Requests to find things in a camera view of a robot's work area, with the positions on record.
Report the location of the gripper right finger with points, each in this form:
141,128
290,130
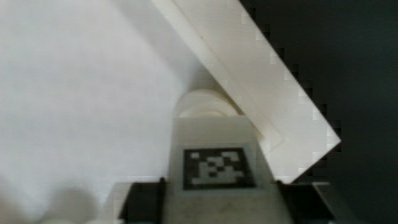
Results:
306,206

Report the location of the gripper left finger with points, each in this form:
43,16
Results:
143,206

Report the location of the white table leg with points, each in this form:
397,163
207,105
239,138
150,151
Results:
221,187

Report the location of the white square tabletop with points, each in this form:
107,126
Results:
104,58

